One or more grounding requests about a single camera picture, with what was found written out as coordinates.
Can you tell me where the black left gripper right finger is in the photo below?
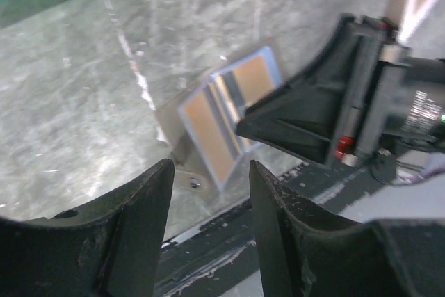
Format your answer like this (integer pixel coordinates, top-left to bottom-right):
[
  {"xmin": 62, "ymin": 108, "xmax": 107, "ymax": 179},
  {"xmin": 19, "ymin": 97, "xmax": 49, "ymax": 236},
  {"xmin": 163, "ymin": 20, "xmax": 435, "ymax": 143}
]
[{"xmin": 249, "ymin": 161, "xmax": 444, "ymax": 296}]

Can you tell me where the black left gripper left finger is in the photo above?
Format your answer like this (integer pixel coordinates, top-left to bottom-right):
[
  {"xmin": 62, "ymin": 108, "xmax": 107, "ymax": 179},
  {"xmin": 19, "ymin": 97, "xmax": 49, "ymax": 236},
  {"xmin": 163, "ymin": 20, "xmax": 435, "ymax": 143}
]
[{"xmin": 1, "ymin": 159, "xmax": 175, "ymax": 296}]

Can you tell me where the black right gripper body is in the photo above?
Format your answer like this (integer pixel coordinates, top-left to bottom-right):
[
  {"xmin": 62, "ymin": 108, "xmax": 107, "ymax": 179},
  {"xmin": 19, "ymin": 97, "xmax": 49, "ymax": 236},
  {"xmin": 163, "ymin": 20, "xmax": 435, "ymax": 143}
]
[{"xmin": 326, "ymin": 15, "xmax": 444, "ymax": 166}]

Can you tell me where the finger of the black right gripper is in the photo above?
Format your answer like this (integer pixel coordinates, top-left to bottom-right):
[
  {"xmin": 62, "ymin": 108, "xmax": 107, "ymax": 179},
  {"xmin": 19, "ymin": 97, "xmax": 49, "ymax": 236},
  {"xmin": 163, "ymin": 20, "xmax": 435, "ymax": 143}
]
[{"xmin": 236, "ymin": 15, "xmax": 360, "ymax": 165}]

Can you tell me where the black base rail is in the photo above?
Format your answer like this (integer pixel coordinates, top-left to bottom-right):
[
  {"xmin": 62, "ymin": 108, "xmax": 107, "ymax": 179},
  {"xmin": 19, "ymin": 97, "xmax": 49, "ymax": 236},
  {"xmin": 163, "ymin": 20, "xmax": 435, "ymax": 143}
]
[{"xmin": 152, "ymin": 161, "xmax": 397, "ymax": 297}]

